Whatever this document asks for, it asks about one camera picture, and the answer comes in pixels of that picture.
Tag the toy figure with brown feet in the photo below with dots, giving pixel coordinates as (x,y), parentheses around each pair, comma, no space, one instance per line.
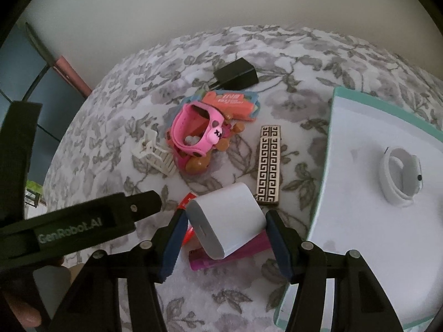
(197,162)

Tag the person's left hand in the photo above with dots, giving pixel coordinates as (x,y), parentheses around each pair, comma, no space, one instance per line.
(22,309)

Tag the magenta flat box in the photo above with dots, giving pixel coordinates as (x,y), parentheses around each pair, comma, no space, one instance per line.
(238,254)

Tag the white smartwatch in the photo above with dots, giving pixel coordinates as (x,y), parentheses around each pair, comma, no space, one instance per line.
(405,179)

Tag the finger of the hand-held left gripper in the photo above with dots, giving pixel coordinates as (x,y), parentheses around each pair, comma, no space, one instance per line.
(20,152)
(145,204)

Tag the dark blue cabinet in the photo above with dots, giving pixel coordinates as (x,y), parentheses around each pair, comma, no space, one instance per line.
(17,65)

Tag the coral plastic clip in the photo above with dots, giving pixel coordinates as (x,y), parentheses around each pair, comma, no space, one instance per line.
(228,105)

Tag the black gold patterned bar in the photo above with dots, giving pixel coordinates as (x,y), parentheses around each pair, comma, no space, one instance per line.
(269,166)

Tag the white charger block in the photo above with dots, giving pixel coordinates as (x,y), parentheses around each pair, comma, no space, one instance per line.
(225,214)

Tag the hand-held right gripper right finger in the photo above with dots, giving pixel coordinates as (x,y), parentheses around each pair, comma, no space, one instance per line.
(278,245)

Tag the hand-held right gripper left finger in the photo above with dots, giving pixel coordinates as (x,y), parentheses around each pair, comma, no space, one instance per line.
(173,249)

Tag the white tray with teal rim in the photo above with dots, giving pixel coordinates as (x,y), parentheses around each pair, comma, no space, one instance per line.
(363,214)

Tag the pink wooden strip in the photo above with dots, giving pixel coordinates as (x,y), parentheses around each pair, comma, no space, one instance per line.
(74,76)

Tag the grey floral blanket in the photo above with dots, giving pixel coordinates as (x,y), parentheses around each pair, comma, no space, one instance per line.
(138,93)

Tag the green object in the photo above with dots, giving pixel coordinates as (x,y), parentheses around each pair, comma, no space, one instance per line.
(33,184)

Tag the pink toy watch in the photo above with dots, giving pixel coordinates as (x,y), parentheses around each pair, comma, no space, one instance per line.
(183,124)

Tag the white hair claw clip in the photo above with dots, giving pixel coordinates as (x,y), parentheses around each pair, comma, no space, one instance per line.
(162,159)

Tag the red small packet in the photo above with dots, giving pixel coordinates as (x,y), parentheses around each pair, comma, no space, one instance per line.
(187,202)

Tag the black charger block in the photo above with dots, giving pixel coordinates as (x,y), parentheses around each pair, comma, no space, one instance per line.
(237,72)

